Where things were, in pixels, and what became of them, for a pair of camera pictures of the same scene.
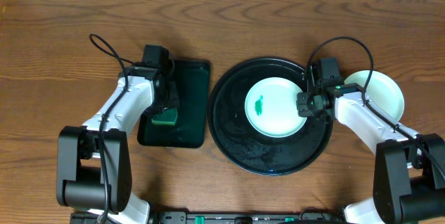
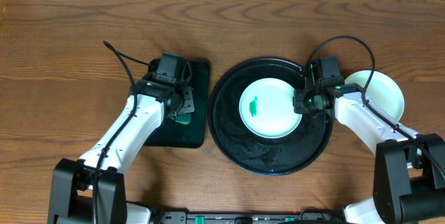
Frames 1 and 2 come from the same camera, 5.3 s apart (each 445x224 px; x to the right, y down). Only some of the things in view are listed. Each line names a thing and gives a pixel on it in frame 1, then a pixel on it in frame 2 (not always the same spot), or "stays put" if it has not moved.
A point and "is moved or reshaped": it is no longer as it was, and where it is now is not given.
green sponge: [168, 117] is moved or reshaped
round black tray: [236, 139] stays put
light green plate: [382, 90] stays put
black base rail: [310, 216] stays put
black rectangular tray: [192, 127] stays put
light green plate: [271, 107] is moved or reshaped
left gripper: [168, 100] → [188, 104]
